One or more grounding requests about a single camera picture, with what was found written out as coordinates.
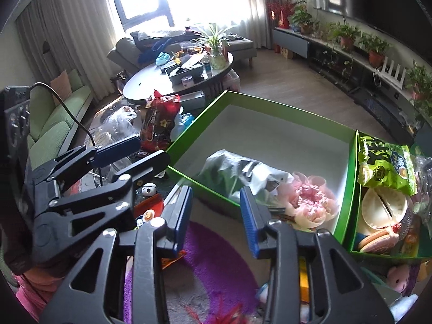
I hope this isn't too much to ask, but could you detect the round cream container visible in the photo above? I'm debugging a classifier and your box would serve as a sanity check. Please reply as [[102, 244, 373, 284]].
[[359, 187, 410, 234]]

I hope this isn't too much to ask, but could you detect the grey sofa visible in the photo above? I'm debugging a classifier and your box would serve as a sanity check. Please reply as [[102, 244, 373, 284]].
[[107, 28, 256, 75]]

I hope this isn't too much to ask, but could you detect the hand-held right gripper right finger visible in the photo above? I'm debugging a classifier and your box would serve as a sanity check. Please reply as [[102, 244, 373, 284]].
[[239, 185, 395, 324]]

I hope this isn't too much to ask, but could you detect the red snack bag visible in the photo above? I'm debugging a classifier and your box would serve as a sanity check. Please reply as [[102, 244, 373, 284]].
[[139, 89, 182, 153]]

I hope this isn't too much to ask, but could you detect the green snack bag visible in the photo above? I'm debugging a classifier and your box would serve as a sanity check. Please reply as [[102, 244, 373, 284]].
[[357, 135, 420, 197]]

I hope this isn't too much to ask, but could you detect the large green cardboard box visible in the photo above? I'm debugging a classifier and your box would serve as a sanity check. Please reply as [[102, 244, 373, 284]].
[[165, 90, 359, 246]]

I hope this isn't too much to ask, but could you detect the pile of clothes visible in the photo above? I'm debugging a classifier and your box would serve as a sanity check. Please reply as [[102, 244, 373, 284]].
[[129, 26, 204, 62]]

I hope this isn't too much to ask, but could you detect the spider plant in glass vase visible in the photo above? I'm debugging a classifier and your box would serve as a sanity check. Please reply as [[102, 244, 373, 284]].
[[193, 23, 238, 71]]

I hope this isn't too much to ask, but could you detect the white router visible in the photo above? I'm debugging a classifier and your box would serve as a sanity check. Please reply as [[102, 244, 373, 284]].
[[381, 56, 408, 90]]

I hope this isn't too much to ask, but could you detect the grey tray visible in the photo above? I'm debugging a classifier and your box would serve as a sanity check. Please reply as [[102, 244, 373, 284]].
[[167, 62, 205, 85]]

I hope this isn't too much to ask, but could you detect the large black television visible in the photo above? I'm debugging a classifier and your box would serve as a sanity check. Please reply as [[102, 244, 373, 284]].
[[317, 0, 432, 47]]

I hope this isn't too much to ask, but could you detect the black cable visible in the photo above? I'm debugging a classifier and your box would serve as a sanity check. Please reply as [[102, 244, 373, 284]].
[[30, 81, 104, 187]]

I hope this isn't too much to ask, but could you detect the blue plastic bag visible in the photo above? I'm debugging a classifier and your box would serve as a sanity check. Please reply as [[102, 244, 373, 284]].
[[170, 112, 196, 141]]

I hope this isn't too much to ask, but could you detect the pink plush bear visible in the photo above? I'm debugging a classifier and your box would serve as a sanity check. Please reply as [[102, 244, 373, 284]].
[[386, 264, 411, 293]]

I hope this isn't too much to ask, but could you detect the pale storage box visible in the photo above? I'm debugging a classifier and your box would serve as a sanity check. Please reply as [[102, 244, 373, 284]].
[[219, 70, 242, 94]]

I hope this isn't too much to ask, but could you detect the clear plastic bag with food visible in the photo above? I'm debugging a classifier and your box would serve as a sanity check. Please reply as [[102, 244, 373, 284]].
[[95, 106, 140, 150]]

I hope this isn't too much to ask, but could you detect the potted green plant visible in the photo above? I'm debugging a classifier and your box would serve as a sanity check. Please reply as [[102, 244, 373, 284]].
[[328, 19, 362, 53], [289, 0, 320, 35], [359, 33, 393, 69], [404, 60, 432, 102]]

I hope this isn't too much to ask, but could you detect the dark desktop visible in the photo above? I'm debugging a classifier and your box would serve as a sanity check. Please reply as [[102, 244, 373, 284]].
[[77, 121, 432, 324]]

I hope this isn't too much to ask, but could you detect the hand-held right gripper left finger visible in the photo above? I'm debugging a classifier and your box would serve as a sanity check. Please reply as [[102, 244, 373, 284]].
[[39, 185, 194, 324]]

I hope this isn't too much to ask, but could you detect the tan pillow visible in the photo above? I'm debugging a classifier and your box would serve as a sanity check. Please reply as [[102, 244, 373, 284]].
[[50, 69, 73, 104]]

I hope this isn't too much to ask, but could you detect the toy hamburger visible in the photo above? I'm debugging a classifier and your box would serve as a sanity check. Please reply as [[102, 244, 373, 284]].
[[357, 227, 403, 254]]

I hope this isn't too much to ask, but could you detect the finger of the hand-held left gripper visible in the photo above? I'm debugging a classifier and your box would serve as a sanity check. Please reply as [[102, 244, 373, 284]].
[[32, 149, 171, 267], [29, 136, 141, 206]]

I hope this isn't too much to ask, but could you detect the pink lotus flower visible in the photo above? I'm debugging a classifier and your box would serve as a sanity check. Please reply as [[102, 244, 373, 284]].
[[278, 171, 339, 231]]

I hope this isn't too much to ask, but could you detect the dark tv cabinet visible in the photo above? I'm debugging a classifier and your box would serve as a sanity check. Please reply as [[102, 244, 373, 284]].
[[272, 26, 432, 146]]

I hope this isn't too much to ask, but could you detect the plastic bag with green contents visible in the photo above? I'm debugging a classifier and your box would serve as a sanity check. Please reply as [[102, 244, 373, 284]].
[[197, 149, 295, 210]]

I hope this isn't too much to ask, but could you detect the black stool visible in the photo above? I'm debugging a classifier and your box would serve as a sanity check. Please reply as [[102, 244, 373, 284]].
[[111, 68, 131, 94]]

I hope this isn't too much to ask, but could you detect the beige curtain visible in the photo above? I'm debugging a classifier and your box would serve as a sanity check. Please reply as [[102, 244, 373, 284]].
[[14, 0, 128, 103]]

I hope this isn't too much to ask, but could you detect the red flat packet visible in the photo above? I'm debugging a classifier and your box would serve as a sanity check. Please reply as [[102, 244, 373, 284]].
[[134, 197, 166, 222]]

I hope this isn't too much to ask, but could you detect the red feathery decoration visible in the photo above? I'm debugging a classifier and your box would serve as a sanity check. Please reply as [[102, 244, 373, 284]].
[[185, 296, 251, 324]]

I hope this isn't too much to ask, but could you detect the yellow orange packet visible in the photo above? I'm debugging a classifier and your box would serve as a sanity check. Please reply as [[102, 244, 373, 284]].
[[298, 256, 312, 303]]

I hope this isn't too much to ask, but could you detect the green cushioned sofa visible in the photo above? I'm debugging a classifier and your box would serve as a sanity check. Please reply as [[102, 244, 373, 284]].
[[26, 68, 94, 164]]

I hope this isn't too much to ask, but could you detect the red berry decoration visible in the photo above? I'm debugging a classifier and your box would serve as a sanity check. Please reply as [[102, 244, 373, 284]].
[[266, 0, 298, 30]]

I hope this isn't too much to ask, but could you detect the grey curtain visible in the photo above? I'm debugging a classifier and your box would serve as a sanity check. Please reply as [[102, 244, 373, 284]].
[[244, 0, 283, 42]]

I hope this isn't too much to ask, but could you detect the purple round mat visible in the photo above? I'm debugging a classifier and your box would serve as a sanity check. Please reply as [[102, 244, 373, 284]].
[[122, 220, 263, 324]]

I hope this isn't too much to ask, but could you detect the oval dark coffee table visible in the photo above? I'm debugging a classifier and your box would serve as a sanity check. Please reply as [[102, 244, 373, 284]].
[[122, 50, 235, 104]]

